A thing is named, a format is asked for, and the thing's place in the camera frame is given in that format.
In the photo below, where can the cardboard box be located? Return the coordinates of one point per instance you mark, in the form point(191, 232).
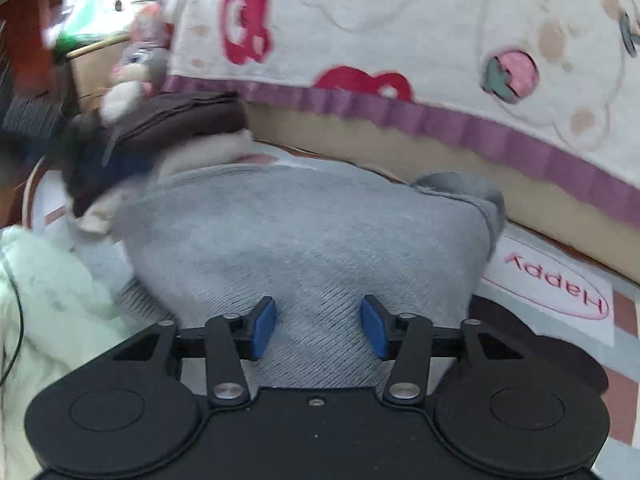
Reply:
point(92, 75)

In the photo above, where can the wooden drawer chest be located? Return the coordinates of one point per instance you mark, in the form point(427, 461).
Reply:
point(30, 25)

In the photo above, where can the grey and white plush toy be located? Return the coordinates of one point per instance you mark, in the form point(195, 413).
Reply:
point(135, 60)

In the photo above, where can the white folded cloth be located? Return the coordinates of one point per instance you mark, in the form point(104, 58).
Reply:
point(200, 152)

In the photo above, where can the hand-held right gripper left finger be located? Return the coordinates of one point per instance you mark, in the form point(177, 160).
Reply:
point(264, 327)

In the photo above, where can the grey sweater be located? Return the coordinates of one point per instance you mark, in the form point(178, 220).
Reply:
point(300, 240)

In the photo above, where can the dark brown knit sweater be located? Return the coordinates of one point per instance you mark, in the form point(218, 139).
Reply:
point(190, 115)

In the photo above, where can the light green blanket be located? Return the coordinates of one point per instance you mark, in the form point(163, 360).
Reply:
point(50, 310)

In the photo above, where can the checked play mat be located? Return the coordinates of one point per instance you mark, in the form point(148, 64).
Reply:
point(550, 300)

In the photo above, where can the green plastic bag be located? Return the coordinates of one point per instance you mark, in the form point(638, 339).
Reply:
point(85, 25)

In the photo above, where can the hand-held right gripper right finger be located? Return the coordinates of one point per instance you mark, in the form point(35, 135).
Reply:
point(374, 327)

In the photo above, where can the printed quilt with purple ruffle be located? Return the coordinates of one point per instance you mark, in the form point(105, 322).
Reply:
point(400, 35)

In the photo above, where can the beige bed base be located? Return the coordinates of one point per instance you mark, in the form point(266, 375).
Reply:
point(400, 155)

